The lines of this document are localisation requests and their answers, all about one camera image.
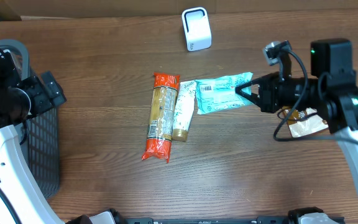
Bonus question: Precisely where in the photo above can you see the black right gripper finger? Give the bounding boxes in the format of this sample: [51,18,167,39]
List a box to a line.
[235,88,260,107]
[236,78,260,92]

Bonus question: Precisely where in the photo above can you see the teal wipes packet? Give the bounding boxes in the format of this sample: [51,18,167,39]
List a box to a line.
[195,72,253,114]

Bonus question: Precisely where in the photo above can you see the brown white granola pouch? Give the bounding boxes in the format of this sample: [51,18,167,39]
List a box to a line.
[287,108,328,138]

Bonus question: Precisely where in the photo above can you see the white tube with gold cap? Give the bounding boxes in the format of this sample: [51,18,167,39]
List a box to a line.
[172,80,196,142]

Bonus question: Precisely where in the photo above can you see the orange spaghetti package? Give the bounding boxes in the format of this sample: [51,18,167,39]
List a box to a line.
[142,72,180,162]

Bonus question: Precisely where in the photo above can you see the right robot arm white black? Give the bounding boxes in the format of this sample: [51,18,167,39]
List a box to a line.
[235,38,358,194]

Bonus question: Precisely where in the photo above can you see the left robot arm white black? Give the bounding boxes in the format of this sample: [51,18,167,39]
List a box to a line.
[0,47,67,223]

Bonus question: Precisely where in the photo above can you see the white barcode scanner stand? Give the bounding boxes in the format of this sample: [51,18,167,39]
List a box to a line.
[181,7,212,52]

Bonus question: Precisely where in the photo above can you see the grey plastic shopping basket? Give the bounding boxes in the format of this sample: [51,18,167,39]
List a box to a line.
[0,39,60,198]

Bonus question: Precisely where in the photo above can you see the black rail at table edge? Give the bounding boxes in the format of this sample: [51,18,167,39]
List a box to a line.
[111,209,301,224]

